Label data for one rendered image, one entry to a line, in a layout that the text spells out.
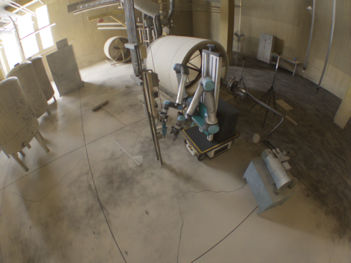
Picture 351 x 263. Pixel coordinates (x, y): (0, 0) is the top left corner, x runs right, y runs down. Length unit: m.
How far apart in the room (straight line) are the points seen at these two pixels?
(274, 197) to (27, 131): 4.69
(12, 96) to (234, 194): 4.64
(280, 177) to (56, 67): 8.07
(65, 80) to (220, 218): 7.58
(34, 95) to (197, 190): 5.66
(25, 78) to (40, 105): 1.16
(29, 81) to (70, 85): 2.61
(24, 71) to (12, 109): 2.28
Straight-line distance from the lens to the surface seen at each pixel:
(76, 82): 7.70
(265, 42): 10.50
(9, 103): 3.80
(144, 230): 2.26
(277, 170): 2.03
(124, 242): 2.32
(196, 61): 5.16
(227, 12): 7.78
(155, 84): 1.70
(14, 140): 3.98
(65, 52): 7.50
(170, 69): 3.41
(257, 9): 11.99
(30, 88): 5.91
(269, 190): 2.08
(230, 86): 3.11
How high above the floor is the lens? 2.16
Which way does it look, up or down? 41 degrees down
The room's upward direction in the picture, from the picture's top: 4 degrees counter-clockwise
